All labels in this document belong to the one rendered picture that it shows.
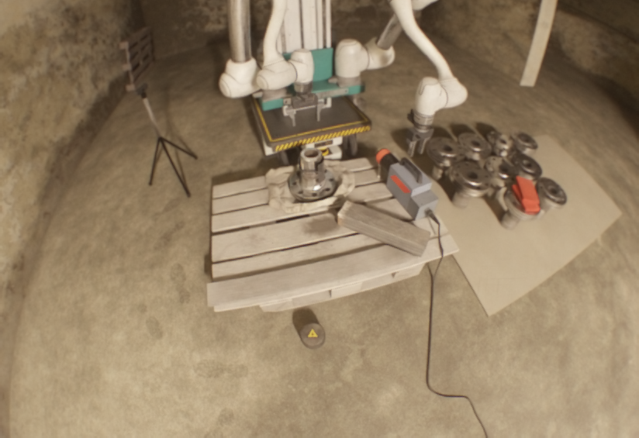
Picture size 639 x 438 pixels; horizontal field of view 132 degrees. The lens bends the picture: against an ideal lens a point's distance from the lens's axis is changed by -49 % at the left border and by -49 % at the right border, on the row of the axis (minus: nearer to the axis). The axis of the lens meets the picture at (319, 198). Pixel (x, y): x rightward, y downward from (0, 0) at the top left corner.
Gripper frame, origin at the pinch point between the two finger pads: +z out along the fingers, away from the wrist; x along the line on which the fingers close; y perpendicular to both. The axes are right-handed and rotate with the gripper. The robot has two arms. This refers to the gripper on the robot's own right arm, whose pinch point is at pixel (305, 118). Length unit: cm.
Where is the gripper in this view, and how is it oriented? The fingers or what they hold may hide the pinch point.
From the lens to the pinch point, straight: 147.6
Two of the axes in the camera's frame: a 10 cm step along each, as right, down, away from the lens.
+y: -3.4, -6.8, 6.5
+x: -9.4, 2.7, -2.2
